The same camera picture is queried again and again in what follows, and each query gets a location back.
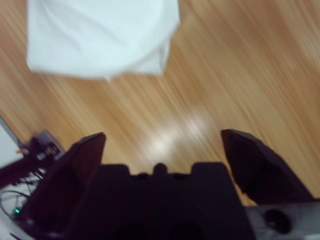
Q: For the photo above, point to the white mount block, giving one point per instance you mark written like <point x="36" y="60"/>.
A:
<point x="46" y="137"/>

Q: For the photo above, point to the white t-shirt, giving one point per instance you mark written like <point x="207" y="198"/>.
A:
<point x="100" y="37"/>

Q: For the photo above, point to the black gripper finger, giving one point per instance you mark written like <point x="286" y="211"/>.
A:
<point x="70" y="175"/>
<point x="260" y="170"/>

